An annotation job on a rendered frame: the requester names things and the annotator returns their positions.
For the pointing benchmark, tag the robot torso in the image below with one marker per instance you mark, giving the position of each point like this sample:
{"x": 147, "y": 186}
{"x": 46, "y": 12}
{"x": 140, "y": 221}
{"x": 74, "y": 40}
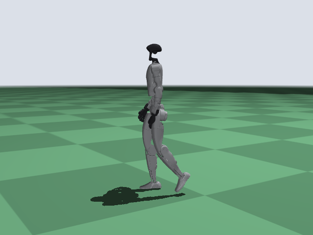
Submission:
{"x": 151, "y": 84}

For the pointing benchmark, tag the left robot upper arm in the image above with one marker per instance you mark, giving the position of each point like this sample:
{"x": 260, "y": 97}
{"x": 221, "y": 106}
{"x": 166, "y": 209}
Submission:
{"x": 155, "y": 69}

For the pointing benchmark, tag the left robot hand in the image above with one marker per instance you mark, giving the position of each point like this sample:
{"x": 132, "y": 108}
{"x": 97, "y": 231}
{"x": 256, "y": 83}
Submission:
{"x": 152, "y": 118}

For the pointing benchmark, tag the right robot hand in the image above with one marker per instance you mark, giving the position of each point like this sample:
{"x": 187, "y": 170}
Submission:
{"x": 142, "y": 113}

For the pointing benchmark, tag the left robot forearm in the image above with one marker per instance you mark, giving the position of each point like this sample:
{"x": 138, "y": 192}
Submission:
{"x": 157, "y": 100}

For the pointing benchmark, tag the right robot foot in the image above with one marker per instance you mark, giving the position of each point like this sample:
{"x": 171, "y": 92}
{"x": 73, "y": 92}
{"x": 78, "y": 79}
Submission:
{"x": 151, "y": 185}

